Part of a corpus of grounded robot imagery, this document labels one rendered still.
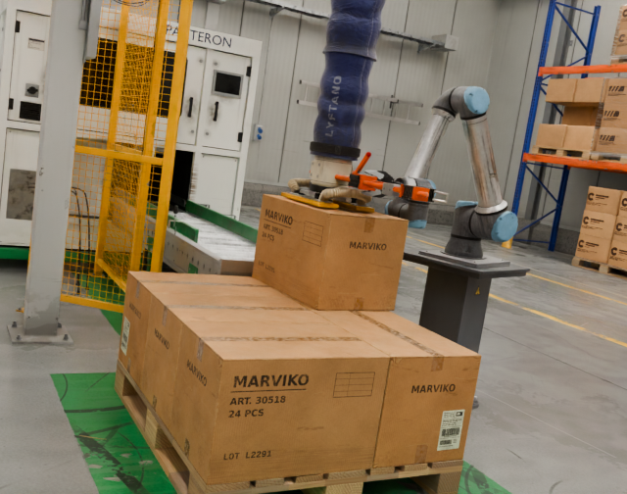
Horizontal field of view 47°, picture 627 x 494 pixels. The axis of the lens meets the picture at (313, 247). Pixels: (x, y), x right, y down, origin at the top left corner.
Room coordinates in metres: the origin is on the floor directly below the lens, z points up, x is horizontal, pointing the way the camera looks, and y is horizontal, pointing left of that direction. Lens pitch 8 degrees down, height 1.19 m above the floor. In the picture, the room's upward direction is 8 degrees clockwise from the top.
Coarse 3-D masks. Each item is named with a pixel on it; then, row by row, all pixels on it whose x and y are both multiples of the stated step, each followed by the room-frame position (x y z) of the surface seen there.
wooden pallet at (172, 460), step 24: (120, 384) 3.00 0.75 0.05; (144, 408) 2.86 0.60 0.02; (144, 432) 2.62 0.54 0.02; (168, 432) 2.38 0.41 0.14; (168, 456) 2.45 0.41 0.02; (192, 480) 2.13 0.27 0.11; (264, 480) 2.13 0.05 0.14; (288, 480) 2.19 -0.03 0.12; (312, 480) 2.21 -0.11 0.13; (336, 480) 2.26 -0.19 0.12; (360, 480) 2.30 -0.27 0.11; (432, 480) 2.50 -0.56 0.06; (456, 480) 2.50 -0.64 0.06
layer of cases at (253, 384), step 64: (128, 320) 2.99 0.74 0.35; (192, 320) 2.42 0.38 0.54; (256, 320) 2.55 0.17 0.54; (320, 320) 2.69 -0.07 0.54; (384, 320) 2.85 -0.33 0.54; (192, 384) 2.23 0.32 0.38; (256, 384) 2.09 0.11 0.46; (320, 384) 2.20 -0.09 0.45; (384, 384) 2.32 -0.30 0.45; (448, 384) 2.45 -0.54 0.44; (192, 448) 2.17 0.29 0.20; (256, 448) 2.11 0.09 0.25; (320, 448) 2.22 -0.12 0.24; (384, 448) 2.34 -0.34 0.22; (448, 448) 2.48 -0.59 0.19
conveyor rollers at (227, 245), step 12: (180, 216) 5.32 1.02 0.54; (192, 216) 5.46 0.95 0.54; (204, 228) 4.77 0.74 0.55; (216, 228) 4.89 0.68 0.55; (204, 240) 4.28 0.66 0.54; (216, 240) 4.33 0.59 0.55; (228, 240) 4.45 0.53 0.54; (240, 240) 4.50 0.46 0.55; (216, 252) 3.94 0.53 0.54; (228, 252) 3.98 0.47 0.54; (240, 252) 4.02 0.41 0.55; (252, 252) 4.06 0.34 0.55
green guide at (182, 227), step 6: (126, 198) 5.17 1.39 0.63; (132, 204) 5.33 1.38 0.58; (150, 204) 4.96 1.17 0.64; (150, 210) 4.90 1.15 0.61; (156, 210) 4.75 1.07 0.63; (156, 216) 4.76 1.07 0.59; (168, 216) 4.50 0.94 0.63; (168, 222) 4.51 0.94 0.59; (180, 222) 4.27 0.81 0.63; (186, 222) 4.24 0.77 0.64; (174, 228) 4.38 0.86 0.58; (180, 228) 4.28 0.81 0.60; (186, 228) 4.18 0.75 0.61; (192, 228) 4.07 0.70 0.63; (186, 234) 4.17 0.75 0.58; (192, 234) 4.08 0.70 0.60; (198, 234) 4.05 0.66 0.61; (192, 240) 4.05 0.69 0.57
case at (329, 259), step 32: (288, 224) 3.12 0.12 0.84; (320, 224) 2.90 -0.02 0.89; (352, 224) 2.90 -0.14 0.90; (384, 224) 2.99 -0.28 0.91; (256, 256) 3.33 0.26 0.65; (288, 256) 3.08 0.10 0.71; (320, 256) 2.87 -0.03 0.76; (352, 256) 2.91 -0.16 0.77; (384, 256) 3.00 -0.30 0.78; (288, 288) 3.05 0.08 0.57; (320, 288) 2.85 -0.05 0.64; (352, 288) 2.93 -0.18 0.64; (384, 288) 3.02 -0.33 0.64
